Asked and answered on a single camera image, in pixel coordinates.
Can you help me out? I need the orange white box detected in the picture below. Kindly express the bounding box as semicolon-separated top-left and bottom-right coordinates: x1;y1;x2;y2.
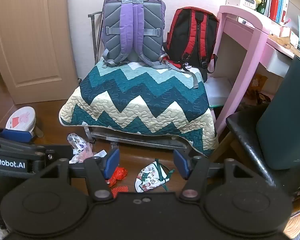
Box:
280;26;300;48

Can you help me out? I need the pink plastic bag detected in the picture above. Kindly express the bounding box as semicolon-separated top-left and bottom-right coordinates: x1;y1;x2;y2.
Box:
70;144;94;164

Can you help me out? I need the white desk drawer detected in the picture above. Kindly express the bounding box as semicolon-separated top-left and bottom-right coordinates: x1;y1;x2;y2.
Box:
265;47;295;78

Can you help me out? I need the wooden chair black seat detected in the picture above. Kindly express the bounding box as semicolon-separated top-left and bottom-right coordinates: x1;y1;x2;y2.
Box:
210;104;300;200

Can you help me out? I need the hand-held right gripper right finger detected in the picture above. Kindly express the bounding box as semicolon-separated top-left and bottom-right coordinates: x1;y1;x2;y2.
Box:
173;149;257;202

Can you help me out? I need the red black backpack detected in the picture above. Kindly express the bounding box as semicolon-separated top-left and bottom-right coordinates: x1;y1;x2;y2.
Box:
162;7;219;74

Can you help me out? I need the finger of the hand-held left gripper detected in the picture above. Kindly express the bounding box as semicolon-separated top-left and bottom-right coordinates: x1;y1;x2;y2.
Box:
0;124;33;143
0;135;74;167

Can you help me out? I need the white printed drawstring pouch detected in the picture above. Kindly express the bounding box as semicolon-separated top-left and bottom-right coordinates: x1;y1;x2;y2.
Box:
135;158;175;193

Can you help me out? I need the red wrapper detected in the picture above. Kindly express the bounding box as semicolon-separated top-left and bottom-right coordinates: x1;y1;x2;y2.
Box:
106;166;128;187

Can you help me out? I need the purple grey backpack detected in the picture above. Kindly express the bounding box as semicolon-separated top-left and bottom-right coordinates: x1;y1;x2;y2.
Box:
101;0;199;90

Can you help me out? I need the white child toilet seat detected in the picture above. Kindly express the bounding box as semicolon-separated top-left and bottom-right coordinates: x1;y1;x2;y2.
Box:
5;106;37;136

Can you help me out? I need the teal cream zigzag quilt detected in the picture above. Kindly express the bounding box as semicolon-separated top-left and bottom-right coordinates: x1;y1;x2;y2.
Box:
59;58;219;158

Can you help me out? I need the white flat panel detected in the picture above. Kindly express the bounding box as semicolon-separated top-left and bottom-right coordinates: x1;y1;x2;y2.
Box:
204;76;235;108

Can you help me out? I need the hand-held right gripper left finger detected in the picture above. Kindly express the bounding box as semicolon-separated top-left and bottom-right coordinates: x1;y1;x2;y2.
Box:
41;148;120;202

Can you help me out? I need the red mesh net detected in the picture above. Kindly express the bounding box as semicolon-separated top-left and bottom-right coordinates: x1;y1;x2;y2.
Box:
112;185;129;197

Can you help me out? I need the pink desk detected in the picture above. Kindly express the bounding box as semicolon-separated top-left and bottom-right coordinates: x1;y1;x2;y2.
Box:
210;5;300;135

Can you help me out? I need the metal bed frame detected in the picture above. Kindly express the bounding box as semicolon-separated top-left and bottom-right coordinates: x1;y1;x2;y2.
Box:
84;126;193;155

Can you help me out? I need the printed plastic wrapper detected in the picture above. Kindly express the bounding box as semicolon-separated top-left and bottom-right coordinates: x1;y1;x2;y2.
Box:
67;132;93;155

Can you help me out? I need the dark snack bag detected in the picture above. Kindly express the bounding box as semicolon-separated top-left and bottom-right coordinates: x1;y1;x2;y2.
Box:
256;92;272;105

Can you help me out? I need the orange snack bag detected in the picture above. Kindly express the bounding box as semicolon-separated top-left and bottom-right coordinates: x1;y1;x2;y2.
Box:
247;74;268;100

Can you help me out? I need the beige wooden door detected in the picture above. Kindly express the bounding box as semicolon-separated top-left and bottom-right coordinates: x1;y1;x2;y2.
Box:
0;0;79;105

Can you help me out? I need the dark metal rack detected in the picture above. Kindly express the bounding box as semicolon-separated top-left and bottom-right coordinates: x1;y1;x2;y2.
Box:
88;11;106;65

